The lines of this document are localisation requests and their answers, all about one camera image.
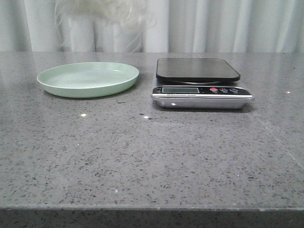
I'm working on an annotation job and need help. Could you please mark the white vermicelli noodle bundle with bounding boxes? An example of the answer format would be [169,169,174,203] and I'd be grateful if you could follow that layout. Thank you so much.
[54,0,155,52]

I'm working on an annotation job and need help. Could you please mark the black silver kitchen scale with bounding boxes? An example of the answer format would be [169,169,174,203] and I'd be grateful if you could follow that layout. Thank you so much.
[151,58,254,110]

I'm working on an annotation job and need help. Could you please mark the white pleated curtain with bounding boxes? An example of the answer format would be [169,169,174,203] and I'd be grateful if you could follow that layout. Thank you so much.
[0,0,304,53]

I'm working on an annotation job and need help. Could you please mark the light green round plate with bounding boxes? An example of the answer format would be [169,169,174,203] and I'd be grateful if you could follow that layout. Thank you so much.
[37,62,139,98]

